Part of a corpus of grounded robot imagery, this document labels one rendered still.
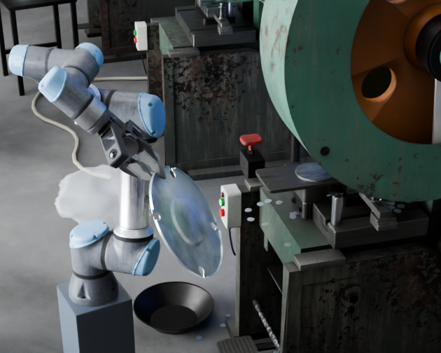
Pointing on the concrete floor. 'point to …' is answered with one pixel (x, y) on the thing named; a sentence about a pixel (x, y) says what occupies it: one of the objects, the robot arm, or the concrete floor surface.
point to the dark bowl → (173, 307)
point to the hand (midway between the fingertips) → (159, 178)
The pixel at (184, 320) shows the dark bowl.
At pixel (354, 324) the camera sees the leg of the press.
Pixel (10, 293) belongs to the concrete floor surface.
